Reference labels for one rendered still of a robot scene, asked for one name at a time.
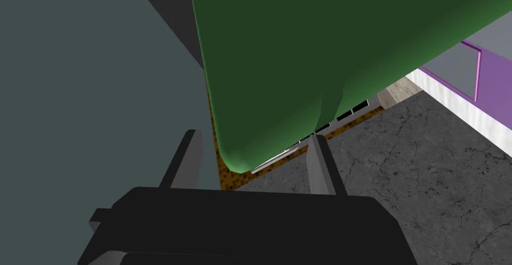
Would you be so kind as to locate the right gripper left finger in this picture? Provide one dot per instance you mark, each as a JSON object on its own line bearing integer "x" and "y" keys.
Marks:
{"x": 184, "y": 161}

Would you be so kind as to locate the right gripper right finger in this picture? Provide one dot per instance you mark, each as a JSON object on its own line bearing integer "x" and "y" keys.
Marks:
{"x": 322, "y": 167}

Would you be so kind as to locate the green sofa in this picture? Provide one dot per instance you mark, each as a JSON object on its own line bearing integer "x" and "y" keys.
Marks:
{"x": 288, "y": 57}

